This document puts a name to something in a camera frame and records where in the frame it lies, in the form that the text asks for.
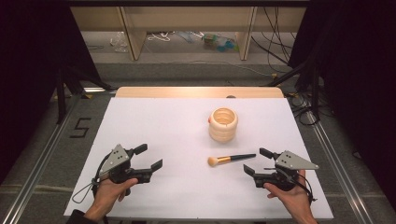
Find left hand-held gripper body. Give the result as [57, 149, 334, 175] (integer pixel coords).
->
[98, 143, 153, 185]

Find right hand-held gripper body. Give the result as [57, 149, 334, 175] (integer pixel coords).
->
[253, 149, 320, 191]

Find person's right hand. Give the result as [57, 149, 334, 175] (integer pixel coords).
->
[263, 169, 313, 216]

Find person's left hand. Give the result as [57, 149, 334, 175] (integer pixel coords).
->
[92, 177, 140, 212]

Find white table sheet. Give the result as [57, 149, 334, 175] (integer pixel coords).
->
[64, 97, 334, 220]

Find beige ribbed pen holder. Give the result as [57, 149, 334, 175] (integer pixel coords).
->
[207, 106, 239, 144]

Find wooden table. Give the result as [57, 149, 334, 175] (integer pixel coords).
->
[115, 86, 285, 99]

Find black metal stand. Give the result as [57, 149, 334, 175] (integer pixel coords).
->
[266, 57, 322, 123]
[55, 65, 114, 125]

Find black curtain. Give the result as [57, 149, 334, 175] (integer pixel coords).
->
[0, 0, 104, 185]
[288, 0, 396, 213]

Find clear plastic bag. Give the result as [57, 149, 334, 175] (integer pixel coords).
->
[109, 31, 129, 54]

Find light wooden shelf unit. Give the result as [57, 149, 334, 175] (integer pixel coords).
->
[70, 6, 308, 62]

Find makeup brush with black handle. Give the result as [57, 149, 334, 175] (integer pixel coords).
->
[207, 152, 258, 168]

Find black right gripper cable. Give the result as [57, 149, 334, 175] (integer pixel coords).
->
[288, 169, 318, 203]

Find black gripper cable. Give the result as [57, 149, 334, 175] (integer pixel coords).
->
[288, 169, 318, 203]
[71, 153, 110, 205]

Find aluminium floor rail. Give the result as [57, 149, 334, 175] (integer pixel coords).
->
[0, 92, 84, 224]
[305, 110, 375, 224]

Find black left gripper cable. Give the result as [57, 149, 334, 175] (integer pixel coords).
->
[71, 153, 110, 205]

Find white cord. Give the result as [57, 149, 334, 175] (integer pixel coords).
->
[147, 31, 176, 43]

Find black floor cables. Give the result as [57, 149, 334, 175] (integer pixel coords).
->
[250, 7, 325, 127]

